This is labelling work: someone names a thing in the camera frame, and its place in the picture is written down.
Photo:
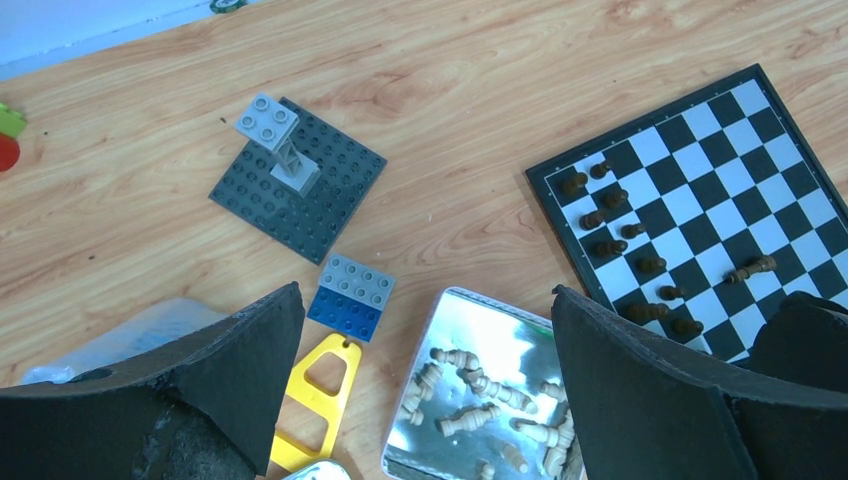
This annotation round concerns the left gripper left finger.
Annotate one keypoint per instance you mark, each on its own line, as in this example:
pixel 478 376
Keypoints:
pixel 203 406

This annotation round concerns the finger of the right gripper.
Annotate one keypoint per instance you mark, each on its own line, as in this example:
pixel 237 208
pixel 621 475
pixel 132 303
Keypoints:
pixel 804 342

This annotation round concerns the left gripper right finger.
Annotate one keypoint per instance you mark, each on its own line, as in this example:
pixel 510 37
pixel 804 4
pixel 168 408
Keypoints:
pixel 647 407

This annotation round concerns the folding chess board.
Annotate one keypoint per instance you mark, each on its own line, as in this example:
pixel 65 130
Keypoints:
pixel 718 177

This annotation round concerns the tall dark brown chess piece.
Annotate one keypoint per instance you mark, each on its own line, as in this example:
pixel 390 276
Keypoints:
pixel 609 248

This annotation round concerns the dark brown chess rook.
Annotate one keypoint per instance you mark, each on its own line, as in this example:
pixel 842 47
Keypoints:
pixel 574 183

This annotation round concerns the silver tin lid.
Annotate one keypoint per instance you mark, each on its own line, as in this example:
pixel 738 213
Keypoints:
pixel 326 469

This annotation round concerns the dark chess piece on board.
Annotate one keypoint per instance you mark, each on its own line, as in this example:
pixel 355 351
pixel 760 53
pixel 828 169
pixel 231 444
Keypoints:
pixel 601 169

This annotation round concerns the pink tin box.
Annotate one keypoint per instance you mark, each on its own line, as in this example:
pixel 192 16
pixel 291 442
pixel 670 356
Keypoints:
pixel 485 398

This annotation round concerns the blue lego brick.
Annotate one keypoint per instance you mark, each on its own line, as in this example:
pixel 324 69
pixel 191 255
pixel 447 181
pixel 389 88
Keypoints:
pixel 344 314

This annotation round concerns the grey lego brick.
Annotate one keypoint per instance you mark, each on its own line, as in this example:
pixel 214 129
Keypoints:
pixel 357 281

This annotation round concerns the grey lego baseplate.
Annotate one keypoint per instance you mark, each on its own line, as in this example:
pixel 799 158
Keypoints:
pixel 298 179

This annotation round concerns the coloured toy blocks cluster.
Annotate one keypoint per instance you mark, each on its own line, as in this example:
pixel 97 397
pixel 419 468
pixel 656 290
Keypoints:
pixel 12 125

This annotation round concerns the yellow plastic frame piece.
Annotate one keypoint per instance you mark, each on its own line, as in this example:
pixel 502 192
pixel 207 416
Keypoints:
pixel 286 451

